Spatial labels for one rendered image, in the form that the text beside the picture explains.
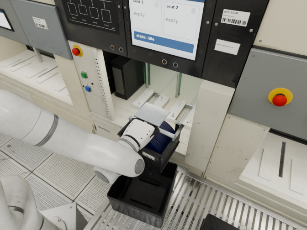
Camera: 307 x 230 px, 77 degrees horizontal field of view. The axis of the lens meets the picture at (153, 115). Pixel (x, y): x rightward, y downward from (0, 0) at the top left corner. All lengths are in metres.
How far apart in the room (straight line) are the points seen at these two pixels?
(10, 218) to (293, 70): 0.97
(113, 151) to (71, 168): 1.74
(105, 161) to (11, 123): 0.23
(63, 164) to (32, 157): 0.38
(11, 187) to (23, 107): 0.44
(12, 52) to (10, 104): 2.12
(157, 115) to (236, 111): 0.31
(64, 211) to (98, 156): 0.70
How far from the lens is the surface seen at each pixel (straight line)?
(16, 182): 0.89
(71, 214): 1.20
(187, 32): 0.74
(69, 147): 0.55
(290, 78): 0.73
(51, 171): 2.35
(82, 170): 2.23
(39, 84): 1.96
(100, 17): 0.94
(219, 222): 1.05
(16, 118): 0.49
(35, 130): 0.50
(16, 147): 2.76
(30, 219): 0.97
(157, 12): 0.77
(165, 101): 1.43
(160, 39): 0.79
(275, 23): 0.69
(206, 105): 0.79
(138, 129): 0.74
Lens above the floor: 1.83
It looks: 44 degrees down
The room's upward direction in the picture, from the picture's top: straight up
